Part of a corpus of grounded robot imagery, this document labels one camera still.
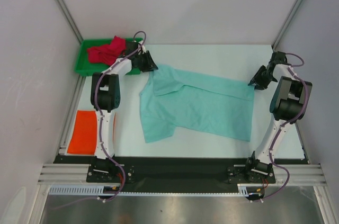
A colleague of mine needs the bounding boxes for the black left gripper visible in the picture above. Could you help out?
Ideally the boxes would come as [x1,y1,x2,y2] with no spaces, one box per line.
[135,50,157,73]

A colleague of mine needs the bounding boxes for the teal t shirt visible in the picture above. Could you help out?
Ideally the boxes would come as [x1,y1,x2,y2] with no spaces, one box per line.
[140,65,254,143]

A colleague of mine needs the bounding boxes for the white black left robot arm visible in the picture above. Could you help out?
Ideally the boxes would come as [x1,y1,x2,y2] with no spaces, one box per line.
[88,40,158,182]

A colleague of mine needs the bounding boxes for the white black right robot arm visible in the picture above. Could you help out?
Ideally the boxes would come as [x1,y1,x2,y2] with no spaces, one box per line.
[244,51,313,182]

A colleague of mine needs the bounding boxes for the red crumpled t shirt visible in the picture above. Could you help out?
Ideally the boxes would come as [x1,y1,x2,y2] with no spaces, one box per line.
[87,36,126,66]

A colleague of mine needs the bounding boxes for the green plastic tray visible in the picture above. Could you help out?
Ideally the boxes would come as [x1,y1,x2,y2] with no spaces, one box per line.
[74,38,145,76]

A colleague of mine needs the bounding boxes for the orange folded t shirt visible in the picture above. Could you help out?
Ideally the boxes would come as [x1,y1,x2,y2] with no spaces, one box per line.
[67,110,116,159]

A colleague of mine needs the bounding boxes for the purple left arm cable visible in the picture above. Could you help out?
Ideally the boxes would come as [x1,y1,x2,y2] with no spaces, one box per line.
[50,31,148,210]

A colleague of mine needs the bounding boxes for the right side aluminium rail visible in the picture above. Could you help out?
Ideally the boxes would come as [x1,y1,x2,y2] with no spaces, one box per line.
[272,46,309,161]

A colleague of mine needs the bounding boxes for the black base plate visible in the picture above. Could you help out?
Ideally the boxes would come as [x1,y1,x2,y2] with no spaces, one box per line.
[54,155,310,193]

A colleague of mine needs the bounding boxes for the left side aluminium rail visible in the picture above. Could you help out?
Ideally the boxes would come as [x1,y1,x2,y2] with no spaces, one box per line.
[56,76,85,155]

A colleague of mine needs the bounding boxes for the right vertical aluminium post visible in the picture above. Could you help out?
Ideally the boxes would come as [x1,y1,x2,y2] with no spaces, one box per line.
[271,0,304,50]

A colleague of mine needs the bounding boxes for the vertical aluminium post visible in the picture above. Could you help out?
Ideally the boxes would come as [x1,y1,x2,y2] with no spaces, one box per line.
[55,0,83,44]
[271,0,304,50]

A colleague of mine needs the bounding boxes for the left vertical aluminium post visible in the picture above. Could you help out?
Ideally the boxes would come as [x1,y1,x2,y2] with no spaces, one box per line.
[55,0,83,44]

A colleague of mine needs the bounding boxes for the white slotted cable duct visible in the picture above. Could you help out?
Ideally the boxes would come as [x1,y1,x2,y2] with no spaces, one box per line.
[49,185,249,197]

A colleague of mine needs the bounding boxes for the aluminium frame rail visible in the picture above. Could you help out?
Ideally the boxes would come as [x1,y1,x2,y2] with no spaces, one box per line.
[38,164,327,186]

